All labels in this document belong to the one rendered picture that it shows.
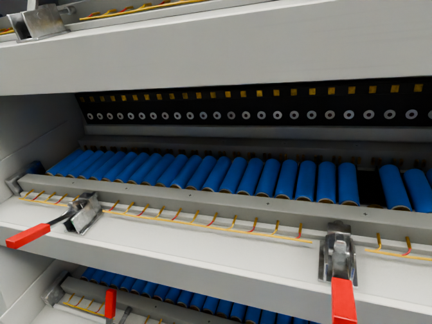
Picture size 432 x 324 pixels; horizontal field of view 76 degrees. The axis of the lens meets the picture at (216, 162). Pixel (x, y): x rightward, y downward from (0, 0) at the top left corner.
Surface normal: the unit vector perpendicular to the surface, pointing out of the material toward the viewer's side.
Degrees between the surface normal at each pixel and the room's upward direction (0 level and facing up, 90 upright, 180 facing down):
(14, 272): 90
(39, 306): 90
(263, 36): 106
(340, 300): 4
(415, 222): 16
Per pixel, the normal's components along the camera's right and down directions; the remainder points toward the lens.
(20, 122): 0.93, 0.05
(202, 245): -0.15, -0.83
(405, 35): -0.32, 0.55
